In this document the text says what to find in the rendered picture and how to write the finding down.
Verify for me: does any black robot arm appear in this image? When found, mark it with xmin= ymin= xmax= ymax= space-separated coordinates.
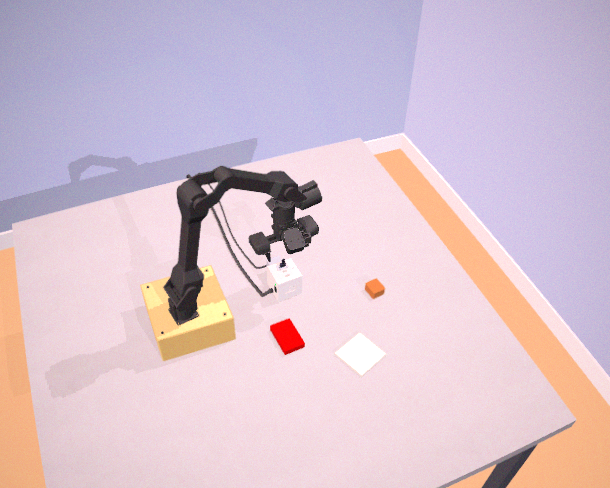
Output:
xmin=163 ymin=166 xmax=323 ymax=326

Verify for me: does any red flat rectangular block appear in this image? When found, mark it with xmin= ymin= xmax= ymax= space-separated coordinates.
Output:
xmin=270 ymin=319 xmax=305 ymax=355

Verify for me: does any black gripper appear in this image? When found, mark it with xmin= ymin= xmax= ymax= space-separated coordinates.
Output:
xmin=248 ymin=213 xmax=319 ymax=262

